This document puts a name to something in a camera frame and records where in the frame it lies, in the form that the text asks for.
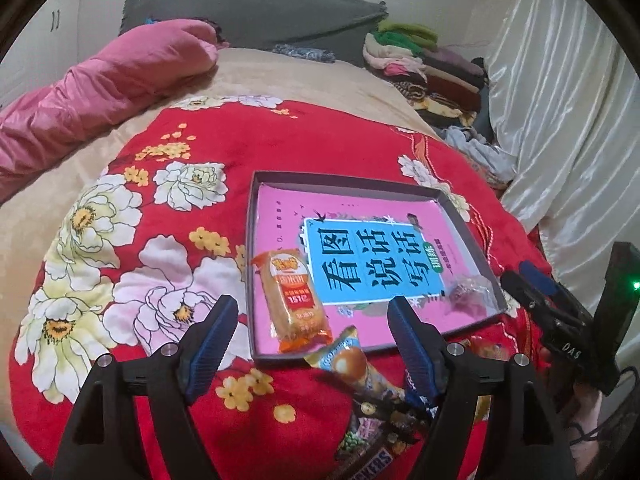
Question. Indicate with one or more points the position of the white satin curtain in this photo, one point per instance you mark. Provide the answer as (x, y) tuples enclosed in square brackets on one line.
[(565, 110)]

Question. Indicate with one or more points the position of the blue patterned cloth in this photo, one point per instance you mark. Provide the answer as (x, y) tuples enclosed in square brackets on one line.
[(305, 54)]

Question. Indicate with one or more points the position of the orange rice cracker packet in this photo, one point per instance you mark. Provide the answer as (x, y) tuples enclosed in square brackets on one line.
[(292, 300)]

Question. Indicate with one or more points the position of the person's right hand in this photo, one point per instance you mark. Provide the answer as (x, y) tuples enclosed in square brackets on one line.
[(587, 425)]

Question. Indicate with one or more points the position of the grey headboard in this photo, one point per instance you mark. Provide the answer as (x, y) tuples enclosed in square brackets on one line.
[(250, 20)]

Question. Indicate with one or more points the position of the pile of folded clothes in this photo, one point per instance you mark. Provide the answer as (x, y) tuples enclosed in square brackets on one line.
[(440, 75)]

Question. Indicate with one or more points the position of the clear pastry packet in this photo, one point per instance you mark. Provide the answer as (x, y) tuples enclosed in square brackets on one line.
[(470, 292)]

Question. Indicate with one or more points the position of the brown chocolate bar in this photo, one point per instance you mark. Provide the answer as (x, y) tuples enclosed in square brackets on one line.
[(385, 405), (370, 465)]

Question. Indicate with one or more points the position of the yellow snack packet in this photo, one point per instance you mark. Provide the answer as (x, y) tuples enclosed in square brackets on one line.
[(345, 360)]

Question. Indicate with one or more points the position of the white grey garment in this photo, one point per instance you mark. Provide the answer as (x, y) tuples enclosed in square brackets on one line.
[(480, 152)]

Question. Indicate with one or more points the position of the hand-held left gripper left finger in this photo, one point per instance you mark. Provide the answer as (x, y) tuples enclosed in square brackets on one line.
[(215, 340)]

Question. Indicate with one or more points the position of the white wardrobe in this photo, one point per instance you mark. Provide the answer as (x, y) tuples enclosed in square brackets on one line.
[(50, 60)]

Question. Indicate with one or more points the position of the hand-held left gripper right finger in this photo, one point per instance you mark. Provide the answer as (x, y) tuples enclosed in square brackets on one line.
[(410, 345)]

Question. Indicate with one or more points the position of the red floral blanket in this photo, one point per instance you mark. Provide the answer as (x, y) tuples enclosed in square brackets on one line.
[(300, 125)]

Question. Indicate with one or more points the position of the dark cloth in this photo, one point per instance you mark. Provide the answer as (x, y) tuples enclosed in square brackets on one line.
[(217, 32)]

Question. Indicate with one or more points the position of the grey shallow cardboard box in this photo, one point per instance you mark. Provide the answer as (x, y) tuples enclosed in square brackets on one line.
[(345, 180)]

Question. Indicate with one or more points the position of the beige bed cover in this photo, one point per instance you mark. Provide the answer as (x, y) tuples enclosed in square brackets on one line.
[(300, 75)]

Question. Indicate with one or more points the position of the pink pillow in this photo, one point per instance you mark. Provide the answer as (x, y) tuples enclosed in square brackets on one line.
[(100, 85)]

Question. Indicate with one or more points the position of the pink book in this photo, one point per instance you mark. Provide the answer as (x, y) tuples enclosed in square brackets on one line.
[(280, 220)]

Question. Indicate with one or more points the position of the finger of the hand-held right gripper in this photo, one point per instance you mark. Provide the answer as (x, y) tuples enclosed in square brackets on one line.
[(525, 297), (537, 275)]

